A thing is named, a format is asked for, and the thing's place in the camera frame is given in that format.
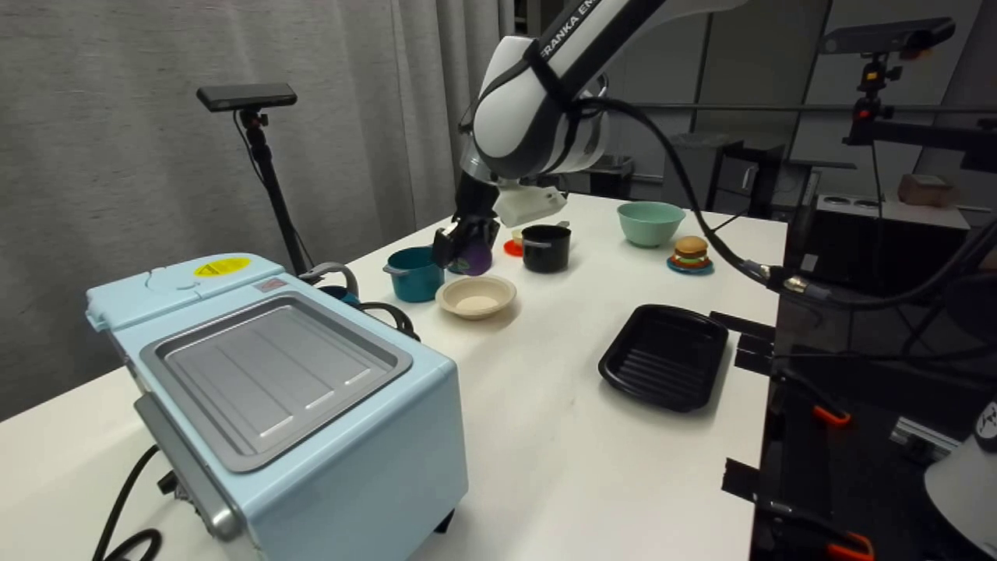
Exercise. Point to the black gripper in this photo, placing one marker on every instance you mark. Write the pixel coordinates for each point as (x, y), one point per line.
(473, 203)

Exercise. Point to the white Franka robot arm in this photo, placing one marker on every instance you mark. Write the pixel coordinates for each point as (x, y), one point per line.
(554, 89)

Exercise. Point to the small orange red object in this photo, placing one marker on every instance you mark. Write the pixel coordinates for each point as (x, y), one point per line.
(512, 247)

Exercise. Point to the cream white bowl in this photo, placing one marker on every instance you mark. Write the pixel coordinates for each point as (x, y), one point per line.
(478, 296)

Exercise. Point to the mint green bowl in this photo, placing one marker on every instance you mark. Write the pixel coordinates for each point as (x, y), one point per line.
(650, 221)

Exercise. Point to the white dome shaped object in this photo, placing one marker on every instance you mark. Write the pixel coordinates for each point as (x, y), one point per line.
(968, 487)

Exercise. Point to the teal toy pot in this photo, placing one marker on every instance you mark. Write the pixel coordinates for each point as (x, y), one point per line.
(414, 274)

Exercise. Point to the black toy pot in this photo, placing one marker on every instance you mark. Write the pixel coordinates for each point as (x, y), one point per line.
(546, 251)

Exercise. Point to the toy burger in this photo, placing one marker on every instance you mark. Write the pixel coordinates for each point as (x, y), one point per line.
(688, 251)

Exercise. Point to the small teal plate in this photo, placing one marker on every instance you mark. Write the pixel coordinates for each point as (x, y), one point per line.
(688, 269)

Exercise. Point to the black grill tray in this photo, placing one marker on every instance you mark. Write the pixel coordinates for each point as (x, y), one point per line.
(664, 355)

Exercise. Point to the light blue toaster oven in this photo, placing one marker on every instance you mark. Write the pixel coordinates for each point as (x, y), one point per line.
(291, 407)

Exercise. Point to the brown cardboard box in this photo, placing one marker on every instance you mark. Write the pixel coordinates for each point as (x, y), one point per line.
(927, 192)

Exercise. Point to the black camera stand pole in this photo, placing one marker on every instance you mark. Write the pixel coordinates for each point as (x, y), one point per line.
(275, 192)

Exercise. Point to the black bar camera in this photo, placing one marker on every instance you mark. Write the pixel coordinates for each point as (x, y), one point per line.
(247, 99)

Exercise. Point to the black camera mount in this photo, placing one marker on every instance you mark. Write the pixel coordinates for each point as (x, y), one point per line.
(869, 99)

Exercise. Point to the grey bar camera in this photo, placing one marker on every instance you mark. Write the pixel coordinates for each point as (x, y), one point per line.
(890, 39)

